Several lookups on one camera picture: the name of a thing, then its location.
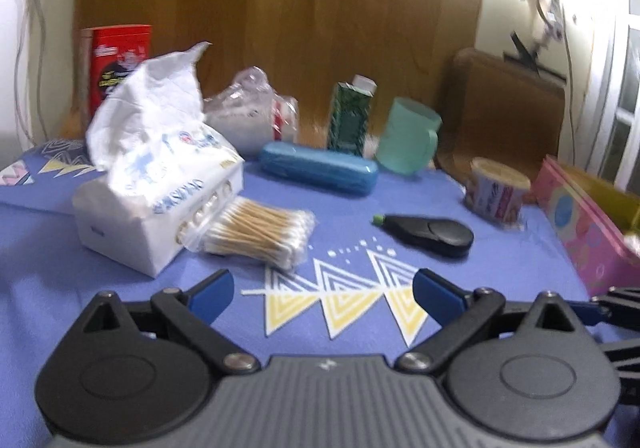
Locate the brown chair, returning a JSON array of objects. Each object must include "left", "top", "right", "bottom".
[{"left": 435, "top": 47, "right": 569, "bottom": 182}]

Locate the white soft tissue pack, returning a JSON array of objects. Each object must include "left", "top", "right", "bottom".
[{"left": 71, "top": 42, "right": 246, "bottom": 278}]

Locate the bag of cotton swabs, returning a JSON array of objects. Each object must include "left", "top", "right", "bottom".
[{"left": 182, "top": 196, "right": 319, "bottom": 272}]

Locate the small white paper cup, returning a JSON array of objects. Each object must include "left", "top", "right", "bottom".
[{"left": 464, "top": 157, "right": 532, "bottom": 225}]

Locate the white window frame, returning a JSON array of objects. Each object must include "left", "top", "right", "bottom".
[{"left": 594, "top": 12, "right": 640, "bottom": 190}]

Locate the black wall bracket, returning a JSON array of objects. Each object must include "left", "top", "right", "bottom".
[{"left": 502, "top": 0, "right": 569, "bottom": 80}]

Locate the blue oblong case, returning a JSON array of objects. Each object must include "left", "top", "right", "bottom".
[{"left": 258, "top": 141, "right": 379, "bottom": 198}]

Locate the green drink carton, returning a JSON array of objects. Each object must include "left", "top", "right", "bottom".
[{"left": 327, "top": 74, "right": 378, "bottom": 158}]

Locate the red cardboard box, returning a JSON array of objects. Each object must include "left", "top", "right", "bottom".
[{"left": 80, "top": 24, "right": 153, "bottom": 122}]

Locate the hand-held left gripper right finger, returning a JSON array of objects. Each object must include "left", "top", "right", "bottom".
[{"left": 397, "top": 268, "right": 592, "bottom": 375}]

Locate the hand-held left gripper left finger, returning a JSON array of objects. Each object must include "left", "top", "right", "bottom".
[{"left": 74, "top": 269, "right": 261, "bottom": 375}]

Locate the pink tin box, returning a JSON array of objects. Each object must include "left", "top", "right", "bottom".
[{"left": 532, "top": 154, "right": 640, "bottom": 300}]

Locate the clear plastic bag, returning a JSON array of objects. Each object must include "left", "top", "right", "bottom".
[{"left": 202, "top": 66, "right": 301, "bottom": 157}]

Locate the blue printed tablecloth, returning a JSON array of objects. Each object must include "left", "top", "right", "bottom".
[{"left": 0, "top": 138, "right": 622, "bottom": 365}]

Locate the wooden board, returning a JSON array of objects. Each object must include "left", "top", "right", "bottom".
[{"left": 60, "top": 0, "right": 486, "bottom": 164}]

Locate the black correction tape dispenser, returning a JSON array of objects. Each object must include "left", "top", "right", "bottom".
[{"left": 372, "top": 214, "right": 475, "bottom": 258}]

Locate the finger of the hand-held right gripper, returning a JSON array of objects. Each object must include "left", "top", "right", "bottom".
[
  {"left": 572, "top": 285, "right": 640, "bottom": 330},
  {"left": 602, "top": 339, "right": 640, "bottom": 381}
]

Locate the teal plastic cup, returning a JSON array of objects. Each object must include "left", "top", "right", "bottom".
[{"left": 375, "top": 96, "right": 444, "bottom": 177}]

